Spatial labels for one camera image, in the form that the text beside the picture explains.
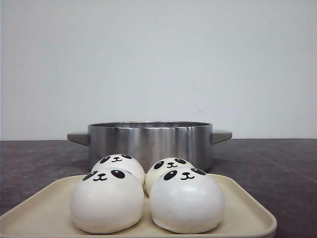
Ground panda bun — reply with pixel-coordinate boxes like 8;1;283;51
149;167;226;234
91;154;145;186
70;167;145;234
145;157;194;196

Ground stainless steel pot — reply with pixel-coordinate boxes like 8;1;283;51
67;121;232;171

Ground cream rectangular tray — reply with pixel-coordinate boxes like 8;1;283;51
0;174;277;238

